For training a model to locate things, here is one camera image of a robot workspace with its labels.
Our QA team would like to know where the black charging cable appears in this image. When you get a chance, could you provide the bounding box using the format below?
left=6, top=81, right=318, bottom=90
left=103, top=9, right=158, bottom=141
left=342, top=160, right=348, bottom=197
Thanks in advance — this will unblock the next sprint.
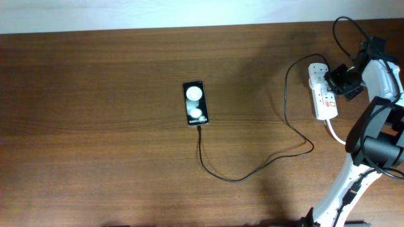
left=196, top=53, right=331, bottom=183

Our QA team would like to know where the black smartphone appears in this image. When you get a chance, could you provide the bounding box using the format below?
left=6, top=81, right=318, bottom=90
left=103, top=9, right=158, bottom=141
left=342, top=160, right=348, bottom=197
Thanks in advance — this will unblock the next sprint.
left=182, top=81, right=210, bottom=126

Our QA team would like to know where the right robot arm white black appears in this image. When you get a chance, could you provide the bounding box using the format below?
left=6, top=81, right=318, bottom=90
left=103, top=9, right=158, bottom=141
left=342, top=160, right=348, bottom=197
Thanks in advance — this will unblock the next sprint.
left=297, top=37, right=403, bottom=226

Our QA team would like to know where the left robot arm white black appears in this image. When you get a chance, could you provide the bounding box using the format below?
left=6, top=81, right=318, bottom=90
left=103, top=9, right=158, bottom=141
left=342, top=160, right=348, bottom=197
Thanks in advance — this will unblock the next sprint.
left=102, top=224, right=131, bottom=227

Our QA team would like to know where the white USB charger plug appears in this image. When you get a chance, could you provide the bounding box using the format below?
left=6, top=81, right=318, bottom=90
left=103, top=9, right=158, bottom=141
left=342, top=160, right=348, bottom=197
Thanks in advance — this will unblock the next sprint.
left=309, top=73, right=328, bottom=90

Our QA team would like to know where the white power strip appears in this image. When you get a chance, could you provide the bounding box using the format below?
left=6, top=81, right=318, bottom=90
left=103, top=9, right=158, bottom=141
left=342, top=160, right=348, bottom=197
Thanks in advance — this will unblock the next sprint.
left=308, top=63, right=338, bottom=120

